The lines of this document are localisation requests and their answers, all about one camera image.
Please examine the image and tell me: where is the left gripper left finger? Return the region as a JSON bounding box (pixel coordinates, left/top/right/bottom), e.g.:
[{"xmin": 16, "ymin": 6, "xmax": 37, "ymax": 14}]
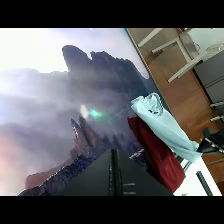
[{"xmin": 57, "ymin": 148, "xmax": 113, "ymax": 197}]

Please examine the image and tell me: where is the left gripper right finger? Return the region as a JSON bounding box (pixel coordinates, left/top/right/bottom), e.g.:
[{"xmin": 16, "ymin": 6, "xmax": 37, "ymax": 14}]
[{"xmin": 115, "ymin": 148, "xmax": 173, "ymax": 197}]

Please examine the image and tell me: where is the pale green T-shirt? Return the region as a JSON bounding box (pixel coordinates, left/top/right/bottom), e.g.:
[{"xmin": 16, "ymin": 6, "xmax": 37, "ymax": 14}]
[{"xmin": 130, "ymin": 92, "xmax": 203, "ymax": 164}]

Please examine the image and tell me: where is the red garment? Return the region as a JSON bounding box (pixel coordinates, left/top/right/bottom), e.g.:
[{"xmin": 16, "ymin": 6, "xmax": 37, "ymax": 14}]
[{"xmin": 127, "ymin": 116, "xmax": 186, "ymax": 194}]

